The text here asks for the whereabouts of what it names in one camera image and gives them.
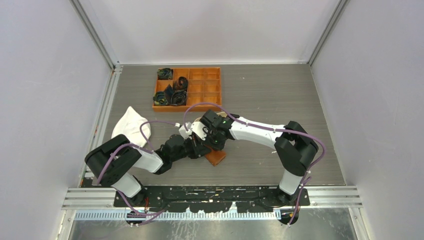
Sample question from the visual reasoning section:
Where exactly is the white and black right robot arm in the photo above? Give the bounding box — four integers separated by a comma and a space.
199, 110, 319, 206

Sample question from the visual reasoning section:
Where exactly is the white cloth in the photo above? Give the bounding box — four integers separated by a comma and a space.
111, 106, 148, 147

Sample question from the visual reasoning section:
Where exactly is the orange wooden compartment box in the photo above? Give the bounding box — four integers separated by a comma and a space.
152, 67, 222, 113

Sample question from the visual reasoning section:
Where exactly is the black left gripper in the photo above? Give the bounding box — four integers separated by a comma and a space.
171, 134, 211, 163

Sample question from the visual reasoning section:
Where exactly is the aluminium frame rail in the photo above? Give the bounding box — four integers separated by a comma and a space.
62, 185, 363, 224

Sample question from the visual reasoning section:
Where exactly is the beige oval tray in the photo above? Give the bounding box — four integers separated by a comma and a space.
216, 111, 230, 118

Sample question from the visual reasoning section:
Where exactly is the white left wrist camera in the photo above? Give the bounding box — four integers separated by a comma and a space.
178, 122, 192, 139

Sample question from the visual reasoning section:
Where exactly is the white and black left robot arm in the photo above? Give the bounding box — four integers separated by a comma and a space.
84, 134, 212, 207

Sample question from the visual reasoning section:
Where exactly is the brown leather card holder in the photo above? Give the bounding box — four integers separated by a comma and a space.
204, 148, 227, 167

